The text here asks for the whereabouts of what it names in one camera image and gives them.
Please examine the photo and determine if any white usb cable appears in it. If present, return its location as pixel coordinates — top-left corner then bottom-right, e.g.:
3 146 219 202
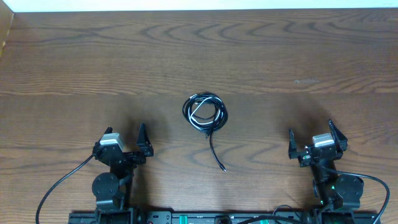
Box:
188 95 222 131

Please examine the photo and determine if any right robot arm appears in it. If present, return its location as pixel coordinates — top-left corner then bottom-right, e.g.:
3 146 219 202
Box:
288 120 364 211

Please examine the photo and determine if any right camera cable black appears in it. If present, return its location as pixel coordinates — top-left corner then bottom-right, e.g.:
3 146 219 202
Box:
313 161 391 224

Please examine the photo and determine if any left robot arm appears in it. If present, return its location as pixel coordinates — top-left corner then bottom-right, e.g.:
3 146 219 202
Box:
92 123 154 212

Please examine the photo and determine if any black usb cable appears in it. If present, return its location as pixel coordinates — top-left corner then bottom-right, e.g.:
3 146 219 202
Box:
182 91 229 172

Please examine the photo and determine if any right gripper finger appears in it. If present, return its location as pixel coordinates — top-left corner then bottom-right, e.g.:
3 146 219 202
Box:
328 119 348 151
288 129 298 159

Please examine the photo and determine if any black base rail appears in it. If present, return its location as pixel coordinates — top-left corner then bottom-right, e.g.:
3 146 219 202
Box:
67 208 377 224

